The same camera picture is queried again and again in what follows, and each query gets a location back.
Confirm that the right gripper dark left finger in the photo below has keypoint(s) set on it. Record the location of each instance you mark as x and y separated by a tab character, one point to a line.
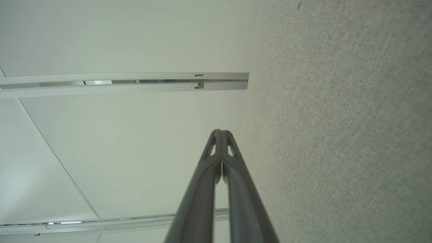
199	202

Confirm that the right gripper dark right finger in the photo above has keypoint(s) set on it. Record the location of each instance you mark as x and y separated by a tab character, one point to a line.
246	209

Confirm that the grey fabric sofa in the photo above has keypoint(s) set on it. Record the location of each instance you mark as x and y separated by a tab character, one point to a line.
337	118

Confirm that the grey metal frame bar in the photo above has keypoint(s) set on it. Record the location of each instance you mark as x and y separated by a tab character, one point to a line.
118	224

